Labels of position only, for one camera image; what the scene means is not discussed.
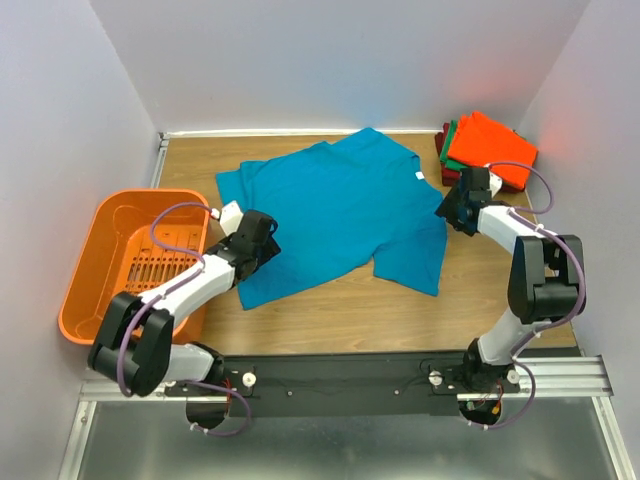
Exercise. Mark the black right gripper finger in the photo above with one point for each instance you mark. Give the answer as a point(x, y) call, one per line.
point(456, 189)
point(444, 209)

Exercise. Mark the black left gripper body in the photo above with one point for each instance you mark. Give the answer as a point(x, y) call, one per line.
point(227, 240)

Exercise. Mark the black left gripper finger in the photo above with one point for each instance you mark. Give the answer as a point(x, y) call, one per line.
point(274, 227)
point(266, 252)

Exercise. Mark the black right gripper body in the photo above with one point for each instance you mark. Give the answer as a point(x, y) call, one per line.
point(453, 215)

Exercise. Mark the blue t shirt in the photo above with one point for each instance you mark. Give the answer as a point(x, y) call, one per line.
point(339, 206)

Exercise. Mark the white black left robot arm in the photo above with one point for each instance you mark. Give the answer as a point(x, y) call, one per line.
point(134, 345)

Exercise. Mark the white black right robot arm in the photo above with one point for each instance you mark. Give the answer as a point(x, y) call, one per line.
point(546, 286)

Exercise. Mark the folded orange t shirt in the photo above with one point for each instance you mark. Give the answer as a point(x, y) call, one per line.
point(511, 147)

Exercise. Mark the orange plastic laundry basket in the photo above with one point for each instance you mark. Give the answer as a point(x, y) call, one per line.
point(119, 255)

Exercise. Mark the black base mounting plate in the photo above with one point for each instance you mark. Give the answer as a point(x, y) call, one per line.
point(357, 384)

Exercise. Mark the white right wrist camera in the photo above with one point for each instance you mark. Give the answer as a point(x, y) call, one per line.
point(495, 184)

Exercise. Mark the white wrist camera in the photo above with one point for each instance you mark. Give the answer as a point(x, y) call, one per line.
point(230, 218)
point(495, 184)

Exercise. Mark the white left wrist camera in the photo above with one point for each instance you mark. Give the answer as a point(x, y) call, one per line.
point(230, 218)

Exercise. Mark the aluminium frame rail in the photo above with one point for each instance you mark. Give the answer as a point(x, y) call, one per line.
point(559, 425)

